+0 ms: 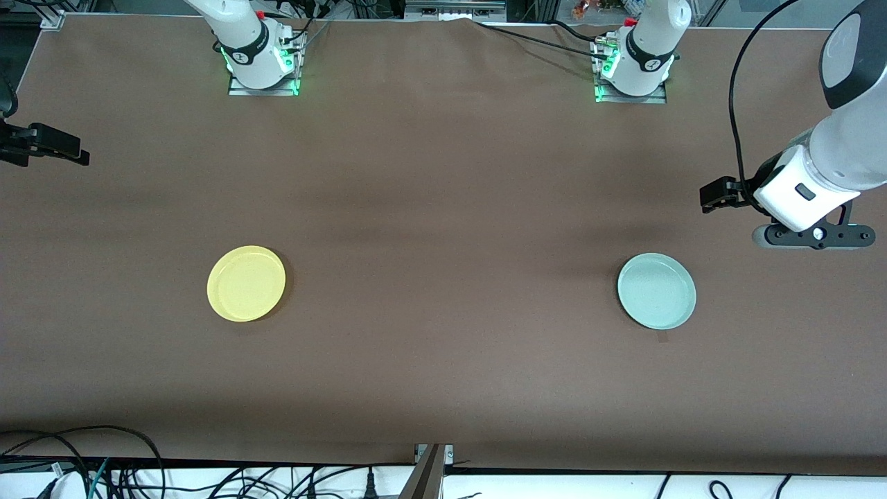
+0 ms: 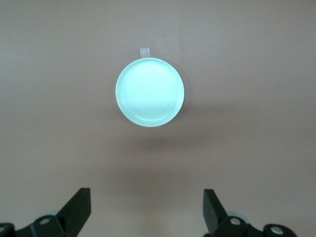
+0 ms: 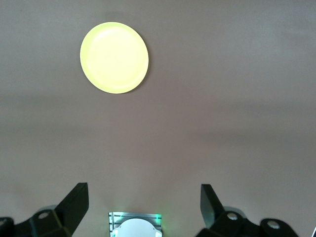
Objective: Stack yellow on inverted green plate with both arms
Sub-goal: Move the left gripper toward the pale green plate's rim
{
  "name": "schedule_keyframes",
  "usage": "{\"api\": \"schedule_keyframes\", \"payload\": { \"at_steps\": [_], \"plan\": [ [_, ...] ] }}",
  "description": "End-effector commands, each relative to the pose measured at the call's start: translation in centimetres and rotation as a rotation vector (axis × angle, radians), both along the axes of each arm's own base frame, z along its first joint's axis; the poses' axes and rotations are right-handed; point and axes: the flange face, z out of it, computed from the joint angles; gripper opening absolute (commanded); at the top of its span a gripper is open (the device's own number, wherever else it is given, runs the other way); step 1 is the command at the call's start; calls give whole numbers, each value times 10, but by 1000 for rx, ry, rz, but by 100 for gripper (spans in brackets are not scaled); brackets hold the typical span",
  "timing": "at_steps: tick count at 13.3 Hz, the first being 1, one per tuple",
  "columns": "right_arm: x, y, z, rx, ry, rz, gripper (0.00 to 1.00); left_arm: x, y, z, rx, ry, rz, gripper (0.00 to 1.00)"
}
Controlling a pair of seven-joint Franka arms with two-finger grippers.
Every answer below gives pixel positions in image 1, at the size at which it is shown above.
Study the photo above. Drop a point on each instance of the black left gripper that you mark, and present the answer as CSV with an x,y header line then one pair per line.
x,y
740,192

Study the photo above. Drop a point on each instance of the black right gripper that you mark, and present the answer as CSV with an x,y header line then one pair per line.
x,y
15,144

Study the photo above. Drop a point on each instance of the pale green round plate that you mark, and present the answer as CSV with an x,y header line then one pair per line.
x,y
656,291

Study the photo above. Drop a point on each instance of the yellow round plate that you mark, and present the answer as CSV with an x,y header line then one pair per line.
x,y
246,284

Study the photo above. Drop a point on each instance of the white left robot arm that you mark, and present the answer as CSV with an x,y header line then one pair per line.
x,y
651,48

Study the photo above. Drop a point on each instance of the small orange object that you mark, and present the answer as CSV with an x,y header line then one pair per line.
x,y
582,8

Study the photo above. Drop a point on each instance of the brown table cover sheet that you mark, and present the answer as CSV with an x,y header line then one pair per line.
x,y
443,173

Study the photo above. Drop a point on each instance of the white lower shelf board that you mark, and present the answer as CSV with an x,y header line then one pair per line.
x,y
554,486

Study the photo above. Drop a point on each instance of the aluminium profile bar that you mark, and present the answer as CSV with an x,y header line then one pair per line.
x,y
426,478

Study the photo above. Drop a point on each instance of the black power plug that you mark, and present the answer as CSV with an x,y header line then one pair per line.
x,y
371,488

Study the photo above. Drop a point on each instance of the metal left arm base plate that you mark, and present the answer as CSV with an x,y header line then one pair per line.
x,y
655,99

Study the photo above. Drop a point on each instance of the aluminium corner bracket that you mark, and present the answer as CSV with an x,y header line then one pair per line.
x,y
54,19

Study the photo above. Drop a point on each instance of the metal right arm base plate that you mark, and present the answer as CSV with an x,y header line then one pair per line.
x,y
239,90

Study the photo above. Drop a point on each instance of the silver metal frame piece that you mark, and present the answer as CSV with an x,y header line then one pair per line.
x,y
450,8

